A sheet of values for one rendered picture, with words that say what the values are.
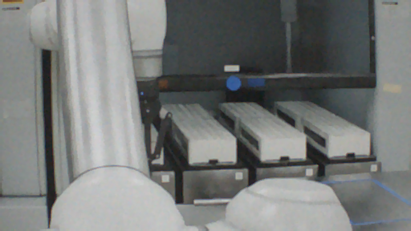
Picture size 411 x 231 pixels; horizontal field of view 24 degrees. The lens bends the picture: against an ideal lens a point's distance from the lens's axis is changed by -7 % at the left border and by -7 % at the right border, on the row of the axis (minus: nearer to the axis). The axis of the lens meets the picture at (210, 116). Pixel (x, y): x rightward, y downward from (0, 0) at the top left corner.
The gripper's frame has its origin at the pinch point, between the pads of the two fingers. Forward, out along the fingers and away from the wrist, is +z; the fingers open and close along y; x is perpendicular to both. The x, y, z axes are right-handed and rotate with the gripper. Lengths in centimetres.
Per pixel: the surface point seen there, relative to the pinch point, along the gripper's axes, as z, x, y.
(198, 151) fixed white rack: -4.2, -5.1, -12.3
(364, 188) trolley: -2.0, 31.6, -38.2
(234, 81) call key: -18.5, -6.7, -20.2
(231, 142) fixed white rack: -6.0, -5.1, -19.2
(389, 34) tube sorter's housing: -29, -10, -57
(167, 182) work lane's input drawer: 1.4, -1.5, -5.2
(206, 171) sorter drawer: -0.7, -1.5, -13.4
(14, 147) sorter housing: -5.0, -10.5, 28.3
